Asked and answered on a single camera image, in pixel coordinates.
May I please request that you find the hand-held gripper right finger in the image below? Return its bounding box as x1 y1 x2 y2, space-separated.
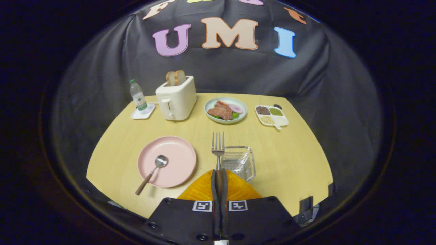
221 169 302 245

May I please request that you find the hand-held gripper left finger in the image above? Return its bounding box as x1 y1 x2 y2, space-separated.
145 169 220 245

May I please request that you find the wooden handled metal fork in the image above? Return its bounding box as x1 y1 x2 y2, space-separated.
211 132 225 201

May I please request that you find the wooden handled metal spoon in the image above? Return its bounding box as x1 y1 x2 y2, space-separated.
135 155 168 196

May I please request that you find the clear cutlery holder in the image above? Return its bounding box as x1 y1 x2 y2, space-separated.
221 146 256 182

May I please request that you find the pink plate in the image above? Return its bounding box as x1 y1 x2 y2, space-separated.
137 136 197 189

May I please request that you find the black table clamp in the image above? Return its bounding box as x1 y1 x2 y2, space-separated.
299 196 321 222

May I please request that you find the green lettuce leaf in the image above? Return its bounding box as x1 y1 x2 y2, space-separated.
211 112 240 120

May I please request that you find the brown meat slice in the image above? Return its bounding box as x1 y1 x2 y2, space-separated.
207 101 234 121

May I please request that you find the white divided grain dish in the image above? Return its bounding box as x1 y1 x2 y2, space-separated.
255 104 289 130

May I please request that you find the pale green plate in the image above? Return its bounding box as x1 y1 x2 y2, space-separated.
204 97 247 124

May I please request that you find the white toaster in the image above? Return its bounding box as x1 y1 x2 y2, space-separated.
155 76 197 121

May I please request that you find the white square coaster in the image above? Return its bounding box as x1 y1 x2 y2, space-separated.
131 103 156 120

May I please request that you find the clear water bottle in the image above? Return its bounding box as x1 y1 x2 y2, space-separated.
129 79 148 111

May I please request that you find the black backdrop cloth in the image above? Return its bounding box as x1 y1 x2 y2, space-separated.
51 0 384 211

